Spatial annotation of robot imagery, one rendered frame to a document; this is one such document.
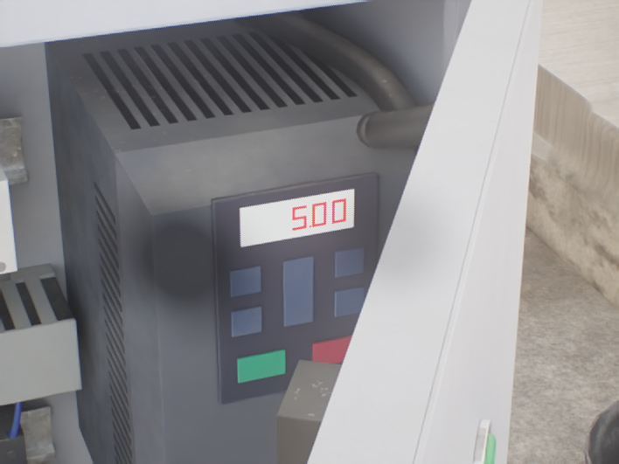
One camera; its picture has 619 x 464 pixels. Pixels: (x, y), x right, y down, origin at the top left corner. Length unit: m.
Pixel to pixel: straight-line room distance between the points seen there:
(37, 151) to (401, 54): 0.19
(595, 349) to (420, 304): 2.35
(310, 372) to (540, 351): 2.21
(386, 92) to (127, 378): 0.17
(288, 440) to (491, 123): 0.11
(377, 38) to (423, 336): 0.38
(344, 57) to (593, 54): 2.37
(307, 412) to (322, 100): 0.23
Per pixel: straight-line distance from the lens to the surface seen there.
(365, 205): 0.60
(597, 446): 2.03
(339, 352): 0.63
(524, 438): 2.42
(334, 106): 0.63
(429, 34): 0.62
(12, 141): 0.73
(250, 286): 0.59
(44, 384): 0.73
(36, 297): 0.74
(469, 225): 0.35
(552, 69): 2.91
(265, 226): 0.58
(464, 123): 0.41
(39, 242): 0.76
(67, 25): 0.52
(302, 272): 0.60
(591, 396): 2.54
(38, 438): 0.82
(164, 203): 0.57
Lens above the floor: 1.41
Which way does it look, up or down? 28 degrees down
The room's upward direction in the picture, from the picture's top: straight up
